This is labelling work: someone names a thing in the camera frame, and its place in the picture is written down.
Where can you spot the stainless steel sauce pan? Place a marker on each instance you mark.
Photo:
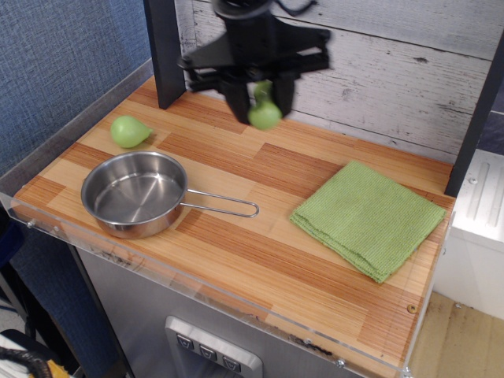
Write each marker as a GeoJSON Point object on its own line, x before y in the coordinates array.
{"type": "Point", "coordinates": [141, 193]}

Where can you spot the green folded cloth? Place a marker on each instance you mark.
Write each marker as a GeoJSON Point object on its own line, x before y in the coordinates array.
{"type": "Point", "coordinates": [370, 220]}

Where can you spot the dark right shelf post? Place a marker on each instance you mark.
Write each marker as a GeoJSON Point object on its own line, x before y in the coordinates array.
{"type": "Point", "coordinates": [476, 126]}

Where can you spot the dark shelf post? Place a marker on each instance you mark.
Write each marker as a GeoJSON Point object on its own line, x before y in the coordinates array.
{"type": "Point", "coordinates": [476, 126]}
{"type": "Point", "coordinates": [165, 50]}

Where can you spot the silver control panel with buttons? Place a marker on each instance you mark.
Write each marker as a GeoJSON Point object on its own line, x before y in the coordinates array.
{"type": "Point", "coordinates": [198, 353]}

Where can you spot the white aluminium box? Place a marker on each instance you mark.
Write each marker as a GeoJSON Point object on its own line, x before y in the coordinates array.
{"type": "Point", "coordinates": [470, 269]}

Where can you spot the grey spatula with green handle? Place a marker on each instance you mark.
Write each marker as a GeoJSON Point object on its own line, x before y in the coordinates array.
{"type": "Point", "coordinates": [264, 114]}

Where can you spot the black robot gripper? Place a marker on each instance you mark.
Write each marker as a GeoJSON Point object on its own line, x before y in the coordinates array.
{"type": "Point", "coordinates": [255, 46]}

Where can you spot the green plastic lime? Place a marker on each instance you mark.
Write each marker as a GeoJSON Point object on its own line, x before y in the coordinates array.
{"type": "Point", "coordinates": [127, 131]}

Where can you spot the dark left shelf post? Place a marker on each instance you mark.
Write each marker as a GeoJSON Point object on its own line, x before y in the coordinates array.
{"type": "Point", "coordinates": [165, 50]}

